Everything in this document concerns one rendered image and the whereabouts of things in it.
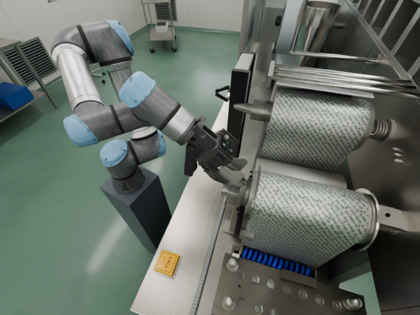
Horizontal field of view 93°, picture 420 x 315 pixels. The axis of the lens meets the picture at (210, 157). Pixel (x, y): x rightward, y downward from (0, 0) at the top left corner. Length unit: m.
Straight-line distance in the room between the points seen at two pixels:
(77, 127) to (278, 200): 0.47
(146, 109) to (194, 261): 0.59
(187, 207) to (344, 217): 0.60
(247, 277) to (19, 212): 2.25
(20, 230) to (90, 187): 0.62
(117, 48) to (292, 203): 0.73
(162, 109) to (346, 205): 0.44
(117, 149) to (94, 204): 1.40
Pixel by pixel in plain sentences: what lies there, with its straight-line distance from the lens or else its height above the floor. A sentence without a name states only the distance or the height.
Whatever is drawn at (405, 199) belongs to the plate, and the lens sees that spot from 0.63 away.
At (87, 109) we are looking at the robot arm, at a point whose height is 1.44.
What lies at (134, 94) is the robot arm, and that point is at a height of 1.50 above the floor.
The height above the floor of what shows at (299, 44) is 1.40.
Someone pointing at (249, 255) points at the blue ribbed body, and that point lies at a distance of 0.70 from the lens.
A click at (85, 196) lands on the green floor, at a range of 2.33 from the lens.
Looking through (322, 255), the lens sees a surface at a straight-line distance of 0.67.
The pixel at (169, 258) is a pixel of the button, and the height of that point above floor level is 0.92.
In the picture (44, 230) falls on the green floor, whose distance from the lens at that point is 2.33.
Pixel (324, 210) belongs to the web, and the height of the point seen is 1.30.
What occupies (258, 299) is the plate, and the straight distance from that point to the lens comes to 0.69.
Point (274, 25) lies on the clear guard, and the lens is 1.31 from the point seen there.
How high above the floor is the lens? 1.70
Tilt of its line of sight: 48 degrees down
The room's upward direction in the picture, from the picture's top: straight up
